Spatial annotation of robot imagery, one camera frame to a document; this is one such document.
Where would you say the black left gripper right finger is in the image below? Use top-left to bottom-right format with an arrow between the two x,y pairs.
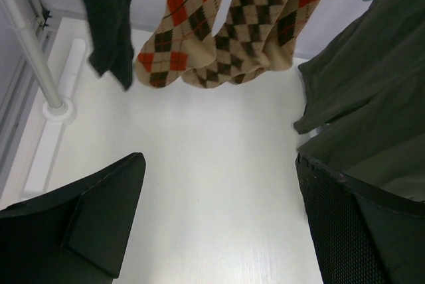
296,154 -> 424,284

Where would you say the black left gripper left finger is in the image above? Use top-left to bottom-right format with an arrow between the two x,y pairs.
1,153 -> 146,284

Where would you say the black sock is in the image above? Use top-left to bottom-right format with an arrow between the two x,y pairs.
82,0 -> 134,90

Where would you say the white metal clothes rack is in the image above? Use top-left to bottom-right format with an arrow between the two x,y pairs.
1,0 -> 76,124

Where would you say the olive green hanging garment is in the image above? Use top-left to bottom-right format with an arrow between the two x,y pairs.
294,0 -> 424,202

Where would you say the brown beige checked sock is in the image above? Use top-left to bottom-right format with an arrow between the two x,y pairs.
230,0 -> 320,85
181,0 -> 288,89

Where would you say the orange brown argyle sock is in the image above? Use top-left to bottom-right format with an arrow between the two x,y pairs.
135,0 -> 222,88

